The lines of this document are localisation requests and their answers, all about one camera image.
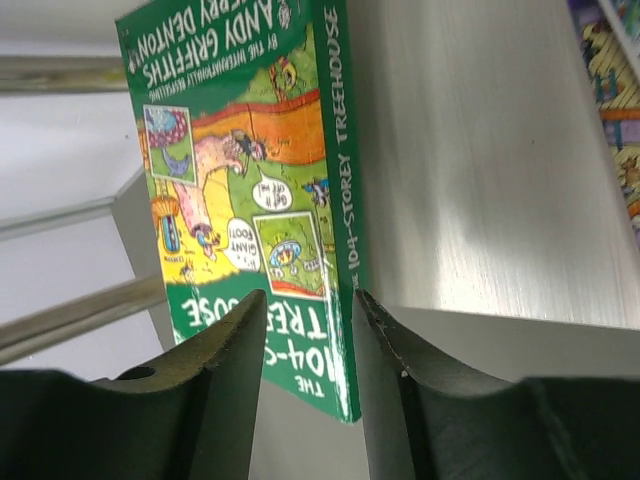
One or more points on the white two-tier wooden shelf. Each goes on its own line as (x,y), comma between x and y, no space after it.
(496,227)

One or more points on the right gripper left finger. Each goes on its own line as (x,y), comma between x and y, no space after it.
(189,413)

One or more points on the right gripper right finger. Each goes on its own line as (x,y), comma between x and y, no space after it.
(428,415)

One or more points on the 52-storey treehouse purple book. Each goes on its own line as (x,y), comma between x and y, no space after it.
(615,87)

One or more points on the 104-storey treehouse green book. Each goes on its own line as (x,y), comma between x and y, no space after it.
(246,119)

